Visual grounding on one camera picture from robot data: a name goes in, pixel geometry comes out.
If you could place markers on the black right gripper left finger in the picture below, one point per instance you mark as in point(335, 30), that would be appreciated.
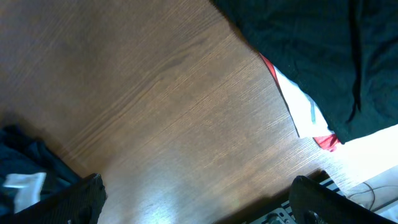
point(81, 203)

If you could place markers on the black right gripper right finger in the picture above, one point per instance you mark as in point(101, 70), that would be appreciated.
point(313, 203)

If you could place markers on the dark blue shorts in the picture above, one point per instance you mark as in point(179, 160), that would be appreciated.
point(22, 154)

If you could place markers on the red white garment underneath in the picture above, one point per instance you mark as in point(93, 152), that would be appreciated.
point(307, 117)

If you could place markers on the black garment in pile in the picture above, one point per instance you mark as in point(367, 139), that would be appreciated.
point(342, 53)

